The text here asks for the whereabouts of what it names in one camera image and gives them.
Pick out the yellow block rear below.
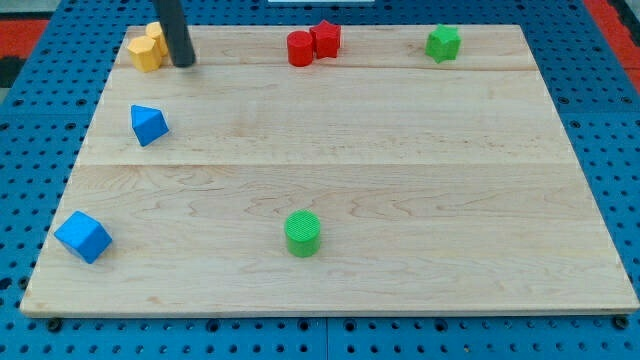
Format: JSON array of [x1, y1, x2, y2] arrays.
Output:
[[145, 21, 168, 57]]

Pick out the green star block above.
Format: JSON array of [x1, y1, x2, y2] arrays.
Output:
[[425, 24, 461, 63]]

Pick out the red star block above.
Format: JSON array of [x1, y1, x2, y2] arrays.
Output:
[[309, 20, 342, 59]]

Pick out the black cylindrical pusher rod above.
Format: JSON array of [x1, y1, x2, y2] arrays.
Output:
[[152, 0, 196, 68]]

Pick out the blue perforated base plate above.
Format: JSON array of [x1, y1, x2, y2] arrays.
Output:
[[1, 1, 639, 359]]

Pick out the green cylinder block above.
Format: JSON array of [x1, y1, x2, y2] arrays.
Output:
[[284, 210, 321, 258]]

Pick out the red cylinder block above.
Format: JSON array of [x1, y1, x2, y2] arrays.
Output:
[[286, 30, 314, 67]]

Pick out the wooden board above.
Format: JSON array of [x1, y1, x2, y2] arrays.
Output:
[[21, 25, 639, 318]]

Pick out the blue cube block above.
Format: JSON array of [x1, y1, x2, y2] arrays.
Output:
[[54, 211, 112, 264]]

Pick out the blue triangle block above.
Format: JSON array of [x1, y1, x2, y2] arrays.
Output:
[[130, 105, 169, 147]]

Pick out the yellow hexagon block front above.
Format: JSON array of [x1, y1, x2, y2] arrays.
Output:
[[127, 35, 162, 73]]

